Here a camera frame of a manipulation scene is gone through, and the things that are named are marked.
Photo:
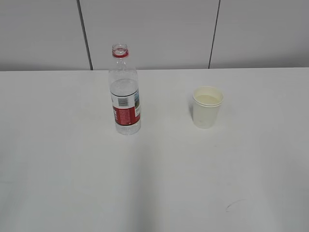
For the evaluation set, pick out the clear water bottle red label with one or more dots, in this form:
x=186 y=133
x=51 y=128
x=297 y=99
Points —
x=124 y=89

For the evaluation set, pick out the white paper cup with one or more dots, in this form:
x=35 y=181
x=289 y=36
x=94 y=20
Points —
x=206 y=104

